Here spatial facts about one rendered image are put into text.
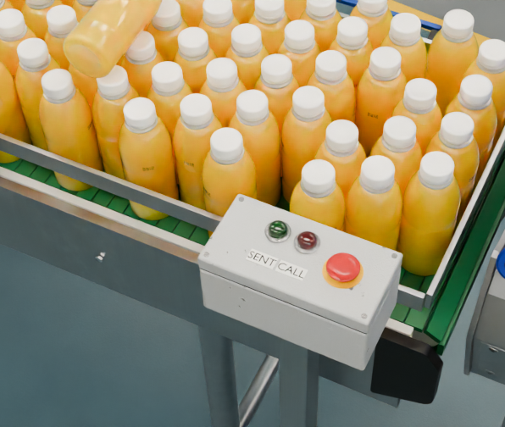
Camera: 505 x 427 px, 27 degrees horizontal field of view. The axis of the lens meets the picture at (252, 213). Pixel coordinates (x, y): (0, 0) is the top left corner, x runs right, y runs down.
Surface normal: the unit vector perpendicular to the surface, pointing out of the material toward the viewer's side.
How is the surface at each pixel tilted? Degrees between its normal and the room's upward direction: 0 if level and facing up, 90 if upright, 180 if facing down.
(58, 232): 90
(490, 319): 70
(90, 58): 90
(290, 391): 90
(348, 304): 0
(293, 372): 90
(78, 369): 0
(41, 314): 0
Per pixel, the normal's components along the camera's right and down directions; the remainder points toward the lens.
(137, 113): -0.03, -0.61
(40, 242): -0.44, 0.72
